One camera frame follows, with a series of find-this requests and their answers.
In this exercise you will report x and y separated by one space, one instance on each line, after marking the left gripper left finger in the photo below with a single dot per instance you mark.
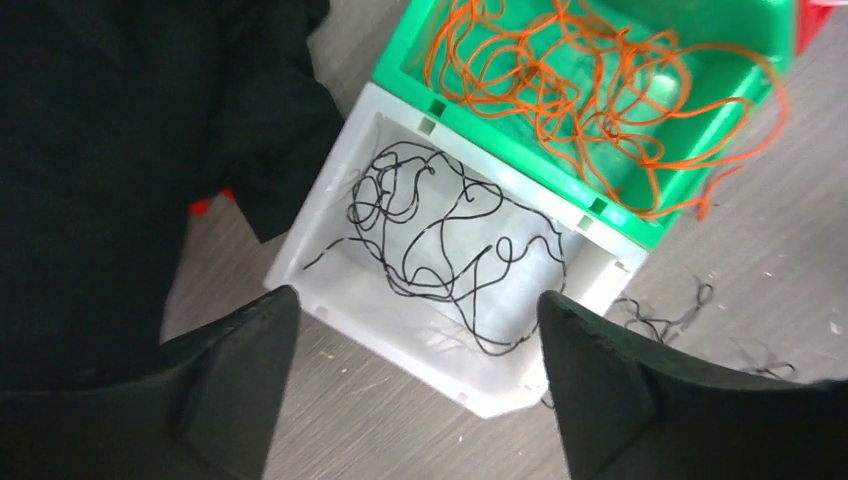
205 405

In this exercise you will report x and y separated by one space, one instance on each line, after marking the green plastic bin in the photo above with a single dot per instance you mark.
631 110

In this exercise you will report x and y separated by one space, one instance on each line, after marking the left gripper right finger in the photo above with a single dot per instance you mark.
631 408

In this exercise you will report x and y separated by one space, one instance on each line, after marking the red plastic bin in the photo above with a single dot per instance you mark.
811 16

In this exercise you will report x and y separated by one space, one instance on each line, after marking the grey plastic bin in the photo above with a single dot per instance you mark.
431 253

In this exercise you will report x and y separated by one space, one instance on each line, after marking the black t-shirt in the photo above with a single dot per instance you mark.
117 116

